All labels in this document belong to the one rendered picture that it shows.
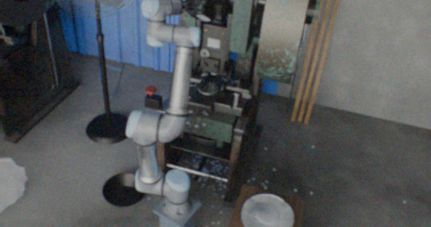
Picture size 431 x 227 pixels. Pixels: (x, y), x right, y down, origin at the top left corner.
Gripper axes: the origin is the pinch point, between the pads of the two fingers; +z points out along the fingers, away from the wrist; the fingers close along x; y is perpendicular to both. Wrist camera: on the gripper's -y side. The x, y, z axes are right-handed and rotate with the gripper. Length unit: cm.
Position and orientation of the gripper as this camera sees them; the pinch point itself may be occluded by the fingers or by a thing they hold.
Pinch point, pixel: (210, 3)
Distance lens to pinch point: 178.3
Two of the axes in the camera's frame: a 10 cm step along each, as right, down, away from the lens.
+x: 0.5, -9.3, -3.7
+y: 6.5, 3.1, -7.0
